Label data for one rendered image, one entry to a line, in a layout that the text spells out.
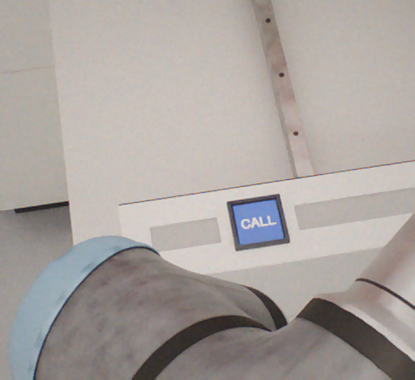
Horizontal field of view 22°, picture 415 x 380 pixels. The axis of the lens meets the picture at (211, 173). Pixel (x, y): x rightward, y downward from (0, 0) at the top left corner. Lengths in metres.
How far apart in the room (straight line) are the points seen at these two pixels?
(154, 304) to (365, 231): 0.56
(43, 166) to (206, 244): 0.97
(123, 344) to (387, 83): 0.87
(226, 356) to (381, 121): 0.85
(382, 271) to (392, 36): 0.91
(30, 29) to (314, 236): 0.75
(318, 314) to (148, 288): 0.10
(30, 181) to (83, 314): 1.49
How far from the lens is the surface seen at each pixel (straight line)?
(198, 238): 1.07
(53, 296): 0.59
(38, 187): 2.07
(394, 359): 0.48
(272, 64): 1.32
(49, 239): 2.18
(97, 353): 0.54
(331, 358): 0.48
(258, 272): 1.07
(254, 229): 1.07
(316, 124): 1.31
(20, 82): 1.79
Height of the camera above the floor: 1.91
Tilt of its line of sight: 59 degrees down
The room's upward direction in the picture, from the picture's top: 2 degrees counter-clockwise
